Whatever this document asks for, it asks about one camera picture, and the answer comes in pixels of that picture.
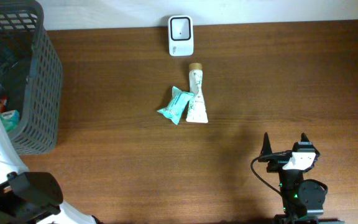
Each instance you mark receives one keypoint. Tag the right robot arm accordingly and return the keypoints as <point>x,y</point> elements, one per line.
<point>302,198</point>

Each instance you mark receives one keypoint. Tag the orange red snack bar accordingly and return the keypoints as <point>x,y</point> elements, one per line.
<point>3,104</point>

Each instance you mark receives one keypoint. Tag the grey plastic mesh basket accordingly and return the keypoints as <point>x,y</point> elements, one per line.
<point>31,76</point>

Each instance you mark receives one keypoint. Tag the teal tissue packet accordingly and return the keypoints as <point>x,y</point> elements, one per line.
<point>177,104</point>

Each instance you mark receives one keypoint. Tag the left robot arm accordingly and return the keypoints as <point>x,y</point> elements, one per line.
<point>31,197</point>

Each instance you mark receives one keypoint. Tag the white floral cream tube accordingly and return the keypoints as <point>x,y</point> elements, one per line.
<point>196,108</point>

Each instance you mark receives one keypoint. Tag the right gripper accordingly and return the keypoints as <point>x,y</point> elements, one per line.
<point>278,165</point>

